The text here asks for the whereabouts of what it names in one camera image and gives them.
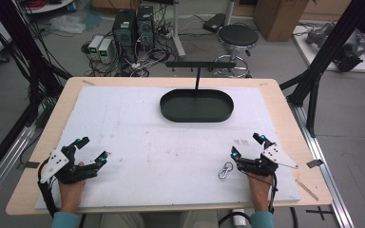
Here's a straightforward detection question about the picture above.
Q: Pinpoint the black round stool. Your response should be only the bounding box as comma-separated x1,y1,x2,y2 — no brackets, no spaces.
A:
213,24,260,79

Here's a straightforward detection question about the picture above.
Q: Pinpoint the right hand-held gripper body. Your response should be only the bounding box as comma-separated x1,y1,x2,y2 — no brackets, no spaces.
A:
237,142,299,178

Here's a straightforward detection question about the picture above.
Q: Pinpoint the light wooden table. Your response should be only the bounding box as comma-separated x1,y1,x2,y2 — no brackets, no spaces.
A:
5,76,334,217

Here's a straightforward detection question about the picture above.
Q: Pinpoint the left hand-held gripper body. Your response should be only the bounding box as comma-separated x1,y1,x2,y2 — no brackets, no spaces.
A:
39,145,101,185

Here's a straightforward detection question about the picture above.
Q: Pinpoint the brown cardboard box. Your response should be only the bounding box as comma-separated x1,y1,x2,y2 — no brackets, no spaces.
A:
253,0,311,43

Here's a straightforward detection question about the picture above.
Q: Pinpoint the black oval tray hook stand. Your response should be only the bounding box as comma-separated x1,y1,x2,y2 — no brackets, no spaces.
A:
159,61,238,124

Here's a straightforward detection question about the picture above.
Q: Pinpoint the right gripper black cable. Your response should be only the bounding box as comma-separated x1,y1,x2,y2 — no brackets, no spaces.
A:
266,172,279,215

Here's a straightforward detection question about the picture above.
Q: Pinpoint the white bench power supply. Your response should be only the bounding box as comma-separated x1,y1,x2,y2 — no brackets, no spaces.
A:
97,38,114,65
87,34,105,62

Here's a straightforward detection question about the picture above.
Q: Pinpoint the silver carabiner key ring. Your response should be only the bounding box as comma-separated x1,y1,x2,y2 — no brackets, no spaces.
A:
218,161,235,181

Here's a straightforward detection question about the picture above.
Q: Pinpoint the black cable under table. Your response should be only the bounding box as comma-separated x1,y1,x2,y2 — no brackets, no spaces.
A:
218,211,252,228

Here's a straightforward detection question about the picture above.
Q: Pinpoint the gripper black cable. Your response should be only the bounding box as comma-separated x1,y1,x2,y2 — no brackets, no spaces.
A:
37,157,60,219
266,172,279,215

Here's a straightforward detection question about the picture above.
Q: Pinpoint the white board with grey device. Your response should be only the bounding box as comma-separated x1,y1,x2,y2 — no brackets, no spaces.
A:
292,22,365,74

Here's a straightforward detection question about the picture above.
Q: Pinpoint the flat black device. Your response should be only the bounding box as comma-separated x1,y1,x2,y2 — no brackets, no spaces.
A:
202,12,226,33

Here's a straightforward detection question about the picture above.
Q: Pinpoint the aluminium rail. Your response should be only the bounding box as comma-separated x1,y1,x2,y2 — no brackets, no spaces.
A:
287,103,356,228
0,124,37,215

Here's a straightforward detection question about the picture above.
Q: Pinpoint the white cylinder under table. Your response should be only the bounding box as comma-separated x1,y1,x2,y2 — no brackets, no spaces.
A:
230,208,248,228

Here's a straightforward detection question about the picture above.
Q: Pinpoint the black computer tower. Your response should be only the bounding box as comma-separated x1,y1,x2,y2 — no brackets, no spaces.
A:
111,9,138,63
135,5,156,50

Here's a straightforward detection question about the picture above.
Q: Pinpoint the white foam mat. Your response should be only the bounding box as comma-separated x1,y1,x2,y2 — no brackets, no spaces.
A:
34,85,301,210

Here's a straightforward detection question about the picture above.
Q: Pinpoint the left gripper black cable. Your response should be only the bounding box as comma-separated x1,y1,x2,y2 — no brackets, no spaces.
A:
37,157,60,219

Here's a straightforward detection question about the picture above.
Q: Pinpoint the person's left hand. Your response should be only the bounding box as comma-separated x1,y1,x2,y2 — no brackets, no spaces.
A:
58,179,86,214

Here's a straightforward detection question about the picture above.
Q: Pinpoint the black metal frame post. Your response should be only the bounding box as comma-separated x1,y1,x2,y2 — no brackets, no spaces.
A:
279,0,365,139
0,0,74,189

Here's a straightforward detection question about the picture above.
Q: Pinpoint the person's right hand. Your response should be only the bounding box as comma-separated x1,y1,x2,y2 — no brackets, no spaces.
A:
247,173,274,213

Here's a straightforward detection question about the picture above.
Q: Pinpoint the white desk leg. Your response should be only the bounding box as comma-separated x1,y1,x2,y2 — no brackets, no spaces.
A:
170,0,187,59

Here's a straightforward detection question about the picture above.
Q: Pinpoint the clear plastic bag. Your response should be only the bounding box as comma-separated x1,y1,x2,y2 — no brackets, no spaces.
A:
48,14,87,35

